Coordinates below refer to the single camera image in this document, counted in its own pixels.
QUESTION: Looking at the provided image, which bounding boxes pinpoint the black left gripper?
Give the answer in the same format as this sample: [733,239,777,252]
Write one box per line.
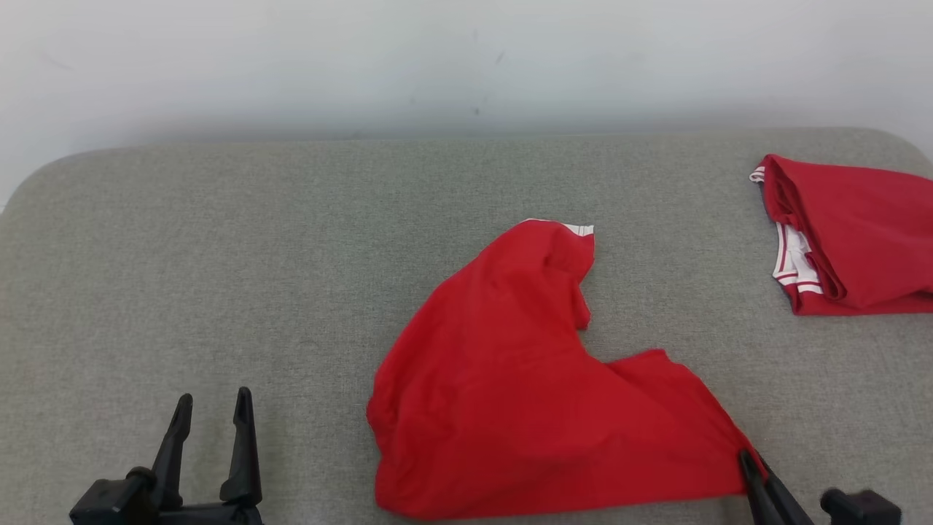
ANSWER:
[152,387,265,525]

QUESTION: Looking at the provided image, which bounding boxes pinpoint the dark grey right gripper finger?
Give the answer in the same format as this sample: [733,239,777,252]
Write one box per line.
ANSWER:
[758,455,814,525]
[738,449,787,525]

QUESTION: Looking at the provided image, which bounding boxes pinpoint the red white basketball shorts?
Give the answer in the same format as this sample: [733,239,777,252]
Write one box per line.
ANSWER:
[366,218,766,521]

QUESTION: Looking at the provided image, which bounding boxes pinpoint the red Bulls basketball jersey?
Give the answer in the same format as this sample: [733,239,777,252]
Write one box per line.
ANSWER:
[749,154,933,316]

